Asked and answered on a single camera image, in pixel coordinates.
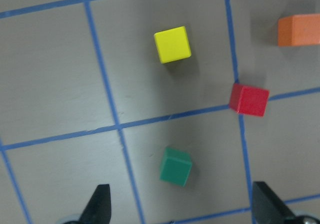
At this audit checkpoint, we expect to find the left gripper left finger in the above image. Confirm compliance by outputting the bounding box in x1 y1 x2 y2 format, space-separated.
77 184 112 223

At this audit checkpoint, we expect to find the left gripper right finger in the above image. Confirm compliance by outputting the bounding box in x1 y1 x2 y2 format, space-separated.
252 181 302 224

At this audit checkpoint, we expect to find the red wooden block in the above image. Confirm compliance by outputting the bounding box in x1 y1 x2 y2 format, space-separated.
228 83 270 117

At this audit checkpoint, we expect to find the green wooden block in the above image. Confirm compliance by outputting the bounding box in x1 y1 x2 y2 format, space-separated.
159 147 193 186

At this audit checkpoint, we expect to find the orange wooden block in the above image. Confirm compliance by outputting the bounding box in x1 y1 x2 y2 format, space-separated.
277 14 320 47

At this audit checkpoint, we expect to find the yellow wooden block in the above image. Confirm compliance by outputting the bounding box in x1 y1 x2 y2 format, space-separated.
153 26 192 64

